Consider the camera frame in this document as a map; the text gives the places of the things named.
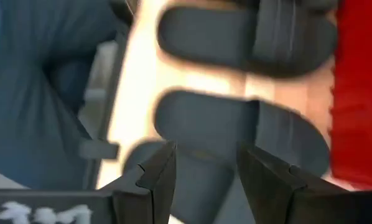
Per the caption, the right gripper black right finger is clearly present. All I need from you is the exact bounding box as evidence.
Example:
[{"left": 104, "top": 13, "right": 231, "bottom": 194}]
[{"left": 236, "top": 142, "right": 372, "bottom": 224}]

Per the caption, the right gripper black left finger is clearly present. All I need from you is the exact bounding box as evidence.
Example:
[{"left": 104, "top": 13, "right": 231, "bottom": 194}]
[{"left": 0, "top": 139, "right": 177, "bottom": 224}]

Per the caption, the large red plastic bin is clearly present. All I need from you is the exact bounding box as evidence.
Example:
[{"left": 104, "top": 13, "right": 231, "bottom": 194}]
[{"left": 328, "top": 0, "right": 372, "bottom": 191}]

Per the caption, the small black table clamp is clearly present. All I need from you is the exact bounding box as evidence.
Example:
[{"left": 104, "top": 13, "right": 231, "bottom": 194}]
[{"left": 78, "top": 139, "right": 120, "bottom": 160}]

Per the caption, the person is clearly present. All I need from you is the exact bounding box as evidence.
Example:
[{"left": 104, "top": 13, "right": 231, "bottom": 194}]
[{"left": 0, "top": 0, "right": 120, "bottom": 190}]

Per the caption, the black table frame rail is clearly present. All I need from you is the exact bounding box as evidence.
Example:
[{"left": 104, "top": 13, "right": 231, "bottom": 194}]
[{"left": 86, "top": 27, "right": 131, "bottom": 190}]

